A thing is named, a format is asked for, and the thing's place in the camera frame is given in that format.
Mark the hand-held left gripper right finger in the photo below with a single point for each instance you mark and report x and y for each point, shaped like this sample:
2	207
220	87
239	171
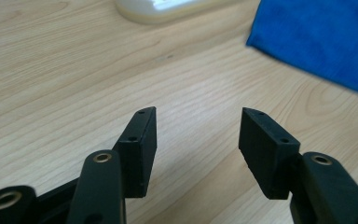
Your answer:
268	161

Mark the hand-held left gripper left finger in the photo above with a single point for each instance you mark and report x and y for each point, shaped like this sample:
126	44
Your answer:
138	161

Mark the blue cloth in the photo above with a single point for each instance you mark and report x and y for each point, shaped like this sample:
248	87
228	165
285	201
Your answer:
320	37

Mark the white dish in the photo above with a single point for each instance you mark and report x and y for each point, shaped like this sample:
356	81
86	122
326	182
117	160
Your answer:
164	9

